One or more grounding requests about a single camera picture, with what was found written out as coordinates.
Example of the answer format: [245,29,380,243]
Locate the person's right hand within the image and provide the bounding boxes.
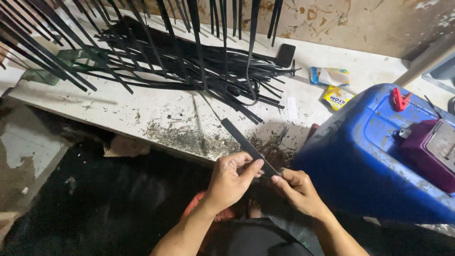
[271,168,328,220]

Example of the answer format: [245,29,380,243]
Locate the person's left hand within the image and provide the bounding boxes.
[205,152,265,215]

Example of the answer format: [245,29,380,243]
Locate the black leather strap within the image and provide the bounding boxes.
[221,118,281,178]

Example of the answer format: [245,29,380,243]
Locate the person's foot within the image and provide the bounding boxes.
[248,199,262,219]

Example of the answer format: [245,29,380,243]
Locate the scissors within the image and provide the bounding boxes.
[267,126,289,160]

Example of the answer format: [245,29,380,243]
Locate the white paper slip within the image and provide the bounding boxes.
[287,97,298,120]

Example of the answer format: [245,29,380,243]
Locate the blue plastic drum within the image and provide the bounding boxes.
[292,83,455,224]

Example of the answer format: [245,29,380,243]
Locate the yellow snack packet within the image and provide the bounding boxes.
[322,85,355,111]

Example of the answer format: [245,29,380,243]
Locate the brown cardboard scrap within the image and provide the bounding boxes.
[103,134,151,158]

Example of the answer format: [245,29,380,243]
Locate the blue white snack packet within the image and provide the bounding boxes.
[309,66,350,87]

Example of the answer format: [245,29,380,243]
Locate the black phone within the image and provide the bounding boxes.
[275,43,296,68]

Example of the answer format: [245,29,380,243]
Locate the red plastic clip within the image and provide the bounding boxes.
[392,87,412,112]

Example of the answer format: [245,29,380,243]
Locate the purple box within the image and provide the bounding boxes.
[400,119,455,194]

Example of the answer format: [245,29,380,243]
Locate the grey pipe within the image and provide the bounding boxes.
[393,34,455,87]

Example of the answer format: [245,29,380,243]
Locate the green glass sheet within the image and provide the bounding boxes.
[20,49,104,87]

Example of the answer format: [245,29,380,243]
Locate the pile of black straps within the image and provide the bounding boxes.
[73,16,302,125]

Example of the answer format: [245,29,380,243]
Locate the hanging black straps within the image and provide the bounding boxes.
[0,0,285,95]

